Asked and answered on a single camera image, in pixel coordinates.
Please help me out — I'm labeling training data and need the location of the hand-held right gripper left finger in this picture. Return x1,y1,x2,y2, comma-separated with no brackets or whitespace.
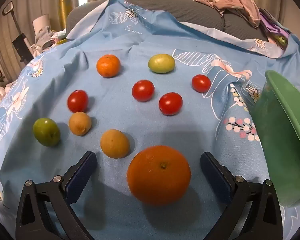
15,151,97,240

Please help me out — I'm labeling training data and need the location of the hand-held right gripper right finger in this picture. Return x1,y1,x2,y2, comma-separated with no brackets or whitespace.
200,151,283,240

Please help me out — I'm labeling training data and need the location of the yellow-brown kumquat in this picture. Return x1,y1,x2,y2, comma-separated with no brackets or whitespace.
100,129,130,159
69,112,92,136

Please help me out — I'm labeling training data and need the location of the dark green jujube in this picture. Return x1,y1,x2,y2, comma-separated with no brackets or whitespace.
33,117,61,147

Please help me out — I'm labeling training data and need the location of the large orange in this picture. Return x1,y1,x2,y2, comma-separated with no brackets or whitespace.
126,145,192,207

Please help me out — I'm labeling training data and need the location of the green plastic bowl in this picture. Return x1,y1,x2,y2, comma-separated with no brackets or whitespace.
250,70,300,208

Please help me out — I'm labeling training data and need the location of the small orange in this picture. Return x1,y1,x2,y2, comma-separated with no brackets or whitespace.
96,54,121,78

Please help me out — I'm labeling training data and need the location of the yellow-green jujube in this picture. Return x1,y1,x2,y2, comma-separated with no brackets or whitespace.
148,54,176,74

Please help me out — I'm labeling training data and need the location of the red cherry tomato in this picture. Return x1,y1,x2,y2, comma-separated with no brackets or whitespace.
192,74,211,93
67,89,89,113
159,92,183,116
132,79,155,102

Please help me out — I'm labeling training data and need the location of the blue floral bed sheet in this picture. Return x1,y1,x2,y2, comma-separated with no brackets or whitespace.
0,0,300,240

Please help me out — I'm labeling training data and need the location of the grey clothes heap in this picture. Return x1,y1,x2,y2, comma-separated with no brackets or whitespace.
30,26,67,53

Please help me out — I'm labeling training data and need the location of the green cloth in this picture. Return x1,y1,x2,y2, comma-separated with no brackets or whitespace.
275,35,288,47

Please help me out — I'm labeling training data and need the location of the black stick vacuum cleaner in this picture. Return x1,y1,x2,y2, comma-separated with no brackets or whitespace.
2,1,34,63

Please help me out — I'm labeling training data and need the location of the white paper roll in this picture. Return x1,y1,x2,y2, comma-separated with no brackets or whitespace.
32,14,52,33

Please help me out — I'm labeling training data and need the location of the purple cloth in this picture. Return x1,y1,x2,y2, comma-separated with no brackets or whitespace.
259,7,293,40

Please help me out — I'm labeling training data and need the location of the pink clothes pile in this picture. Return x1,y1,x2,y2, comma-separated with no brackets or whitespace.
182,0,262,28

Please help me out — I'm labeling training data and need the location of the grey sofa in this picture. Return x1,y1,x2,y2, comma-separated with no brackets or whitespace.
66,0,273,42

